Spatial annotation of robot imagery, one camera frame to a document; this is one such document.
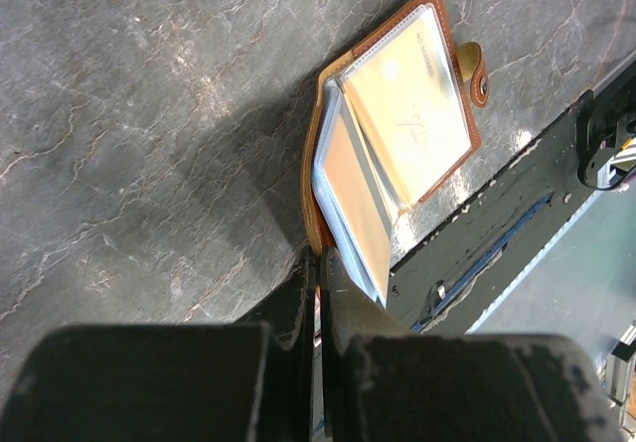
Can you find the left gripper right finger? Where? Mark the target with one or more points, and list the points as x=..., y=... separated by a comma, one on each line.
x=383, y=382

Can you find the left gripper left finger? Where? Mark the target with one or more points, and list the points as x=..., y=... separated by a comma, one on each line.
x=249, y=380

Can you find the brown leather card holder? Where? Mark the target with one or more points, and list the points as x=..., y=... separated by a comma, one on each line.
x=470, y=69

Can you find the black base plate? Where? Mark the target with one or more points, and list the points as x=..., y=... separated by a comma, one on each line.
x=451, y=280

